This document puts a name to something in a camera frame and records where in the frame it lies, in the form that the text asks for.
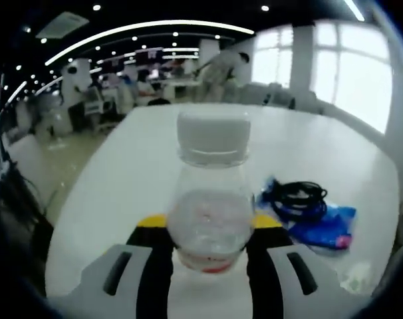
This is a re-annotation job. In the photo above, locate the ceiling air vent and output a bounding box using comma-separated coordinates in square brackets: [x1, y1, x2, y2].
[37, 11, 89, 39]

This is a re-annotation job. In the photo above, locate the group of ceiling spotlights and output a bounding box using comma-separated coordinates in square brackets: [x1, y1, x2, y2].
[1, 3, 271, 97]

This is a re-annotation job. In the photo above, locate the clear plastic bottle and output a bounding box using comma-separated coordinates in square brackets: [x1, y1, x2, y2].
[166, 111, 257, 274]

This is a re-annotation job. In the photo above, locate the black cable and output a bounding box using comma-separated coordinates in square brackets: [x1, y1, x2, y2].
[271, 181, 329, 220]

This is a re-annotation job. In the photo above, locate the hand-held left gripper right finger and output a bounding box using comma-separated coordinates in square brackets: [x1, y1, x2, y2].
[246, 214, 365, 319]

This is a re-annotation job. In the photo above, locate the blue tissue pack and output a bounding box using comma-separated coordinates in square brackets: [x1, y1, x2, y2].
[286, 203, 358, 257]

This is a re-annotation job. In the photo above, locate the large bright window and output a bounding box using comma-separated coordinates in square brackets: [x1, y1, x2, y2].
[314, 21, 394, 134]

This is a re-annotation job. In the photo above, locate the small bright window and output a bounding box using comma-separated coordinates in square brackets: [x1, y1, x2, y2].
[254, 28, 294, 89]

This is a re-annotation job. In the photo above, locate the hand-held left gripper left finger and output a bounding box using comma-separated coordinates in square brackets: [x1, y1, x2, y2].
[68, 215, 176, 319]

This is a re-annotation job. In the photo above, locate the white table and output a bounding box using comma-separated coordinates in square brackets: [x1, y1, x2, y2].
[45, 102, 402, 319]

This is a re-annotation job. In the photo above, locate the white trolley cart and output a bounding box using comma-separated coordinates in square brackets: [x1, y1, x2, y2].
[84, 89, 112, 117]

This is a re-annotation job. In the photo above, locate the group of white chairs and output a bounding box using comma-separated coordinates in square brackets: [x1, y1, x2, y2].
[241, 81, 317, 110]

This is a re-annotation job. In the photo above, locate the curved ceiling light strip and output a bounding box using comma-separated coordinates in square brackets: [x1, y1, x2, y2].
[45, 19, 255, 66]

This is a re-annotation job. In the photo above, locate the straight ceiling light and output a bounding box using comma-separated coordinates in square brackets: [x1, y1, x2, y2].
[342, 0, 366, 23]

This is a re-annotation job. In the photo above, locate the black frame chair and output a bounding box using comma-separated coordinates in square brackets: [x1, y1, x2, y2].
[0, 159, 55, 300]

